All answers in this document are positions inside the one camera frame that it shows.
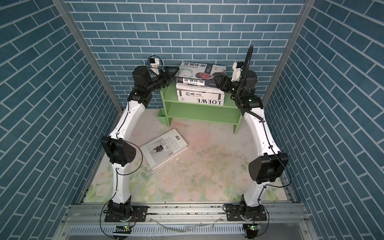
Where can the Chinese book with man portrait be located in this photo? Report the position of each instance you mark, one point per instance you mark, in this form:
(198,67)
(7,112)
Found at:
(199,74)

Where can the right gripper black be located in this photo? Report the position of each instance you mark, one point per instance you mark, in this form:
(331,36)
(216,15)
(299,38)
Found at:
(225,80)

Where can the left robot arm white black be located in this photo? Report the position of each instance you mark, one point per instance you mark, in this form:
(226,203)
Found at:
(117,145)

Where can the white slotted cable duct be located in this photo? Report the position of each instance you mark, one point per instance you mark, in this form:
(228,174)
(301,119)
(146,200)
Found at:
(157,230)

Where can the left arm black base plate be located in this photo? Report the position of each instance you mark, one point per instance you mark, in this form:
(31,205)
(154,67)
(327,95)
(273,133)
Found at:
(130,214)

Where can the white-backed heritage culture book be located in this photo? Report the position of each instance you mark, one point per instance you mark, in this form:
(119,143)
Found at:
(211,96)

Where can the circuit board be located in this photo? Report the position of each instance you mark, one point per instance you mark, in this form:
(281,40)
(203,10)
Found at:
(121,230)
(252,229)

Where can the white booklet with brown bars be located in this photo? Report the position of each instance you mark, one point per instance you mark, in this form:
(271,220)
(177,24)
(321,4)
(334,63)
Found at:
(187,87)

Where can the white Loewe Foundation book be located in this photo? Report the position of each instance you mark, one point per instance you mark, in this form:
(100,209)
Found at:
(202,101)

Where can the green two-tier shelf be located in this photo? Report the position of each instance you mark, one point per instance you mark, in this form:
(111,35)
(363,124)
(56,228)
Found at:
(228,113)

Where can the right circuit board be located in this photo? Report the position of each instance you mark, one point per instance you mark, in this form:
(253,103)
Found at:
(252,229)

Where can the left circuit board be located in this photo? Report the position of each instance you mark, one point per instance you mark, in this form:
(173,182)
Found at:
(121,230)

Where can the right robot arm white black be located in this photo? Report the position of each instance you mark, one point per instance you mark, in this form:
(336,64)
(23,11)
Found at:
(270,161)

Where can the white magazine with handbag photo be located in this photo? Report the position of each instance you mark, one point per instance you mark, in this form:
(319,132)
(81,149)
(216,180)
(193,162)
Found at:
(165,147)

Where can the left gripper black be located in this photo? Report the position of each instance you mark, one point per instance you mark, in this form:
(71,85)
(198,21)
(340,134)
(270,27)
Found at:
(168,78)

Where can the aluminium front rail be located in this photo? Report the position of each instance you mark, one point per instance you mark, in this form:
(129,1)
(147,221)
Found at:
(187,213)

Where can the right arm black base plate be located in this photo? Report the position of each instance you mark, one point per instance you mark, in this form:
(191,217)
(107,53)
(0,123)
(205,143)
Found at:
(246,213)

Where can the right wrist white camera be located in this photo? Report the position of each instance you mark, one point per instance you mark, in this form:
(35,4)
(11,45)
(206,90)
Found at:
(237,70)

